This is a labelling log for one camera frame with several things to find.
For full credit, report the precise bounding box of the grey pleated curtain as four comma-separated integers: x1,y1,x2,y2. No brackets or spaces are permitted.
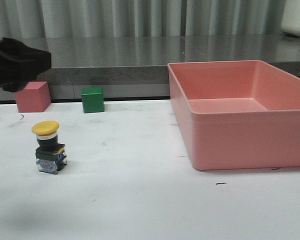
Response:
0,0,285,39

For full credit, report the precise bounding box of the grey stone counter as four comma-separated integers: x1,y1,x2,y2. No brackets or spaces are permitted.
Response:
0,34,300,102

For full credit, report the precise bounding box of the yellow push button switch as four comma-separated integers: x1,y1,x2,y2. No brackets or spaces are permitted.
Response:
31,120,67,175

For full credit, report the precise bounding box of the white appliance on counter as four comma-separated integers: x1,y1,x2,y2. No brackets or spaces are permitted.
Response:
280,0,300,37

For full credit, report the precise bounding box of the green cube right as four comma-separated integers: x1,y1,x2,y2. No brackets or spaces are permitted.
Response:
81,86,105,114

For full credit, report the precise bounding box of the pink cube at counter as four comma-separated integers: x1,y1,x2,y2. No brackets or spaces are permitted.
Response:
14,81,51,113

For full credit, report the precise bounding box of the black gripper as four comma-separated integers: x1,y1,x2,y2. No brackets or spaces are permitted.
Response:
0,37,52,92

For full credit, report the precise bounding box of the pink plastic bin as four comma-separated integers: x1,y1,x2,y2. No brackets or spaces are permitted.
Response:
167,60,300,170

